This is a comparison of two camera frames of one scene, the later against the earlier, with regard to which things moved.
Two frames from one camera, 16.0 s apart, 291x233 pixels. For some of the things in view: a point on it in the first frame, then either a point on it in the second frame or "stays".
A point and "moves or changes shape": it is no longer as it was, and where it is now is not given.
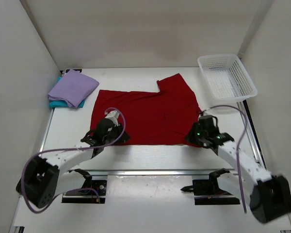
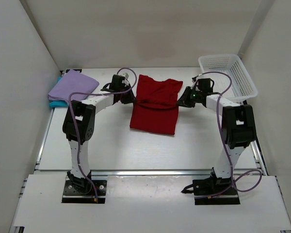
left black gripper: x=125 y=137 → x=130 y=98
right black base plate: x=208 y=192 stays
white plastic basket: x=226 y=78 stays
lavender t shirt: x=73 y=88 stays
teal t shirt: x=62 y=103 stays
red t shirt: x=163 y=118 moves or changes shape
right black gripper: x=190 y=138 → x=185 y=101
